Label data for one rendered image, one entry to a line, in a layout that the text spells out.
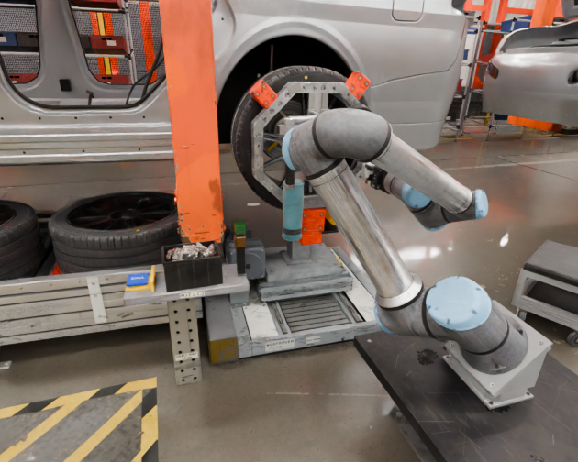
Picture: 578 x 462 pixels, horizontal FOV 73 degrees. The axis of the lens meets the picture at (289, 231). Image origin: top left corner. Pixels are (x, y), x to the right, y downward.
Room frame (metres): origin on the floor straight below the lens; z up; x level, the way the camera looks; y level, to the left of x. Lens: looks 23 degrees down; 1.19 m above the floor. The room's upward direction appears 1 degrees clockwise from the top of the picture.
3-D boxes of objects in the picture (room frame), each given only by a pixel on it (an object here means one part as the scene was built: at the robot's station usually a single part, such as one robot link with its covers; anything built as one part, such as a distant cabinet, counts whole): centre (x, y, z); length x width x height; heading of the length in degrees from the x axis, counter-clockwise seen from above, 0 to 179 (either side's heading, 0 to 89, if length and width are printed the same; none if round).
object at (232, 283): (1.24, 0.37, 0.44); 0.43 x 0.17 x 0.03; 106
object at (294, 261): (1.88, -0.05, 0.32); 0.40 x 0.30 x 0.28; 106
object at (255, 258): (1.79, 0.24, 0.26); 0.42 x 0.18 x 0.35; 16
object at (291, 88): (1.71, -0.10, 0.85); 0.54 x 0.07 x 0.54; 106
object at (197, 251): (1.25, 0.35, 0.51); 0.20 x 0.14 x 0.13; 109
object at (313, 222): (1.75, -0.09, 0.48); 0.16 x 0.12 x 0.17; 16
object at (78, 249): (1.79, 0.82, 0.39); 0.66 x 0.66 x 0.24
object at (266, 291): (1.88, -0.05, 0.13); 0.50 x 0.36 x 0.10; 106
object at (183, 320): (1.23, 0.40, 0.21); 0.10 x 0.10 x 0.42; 16
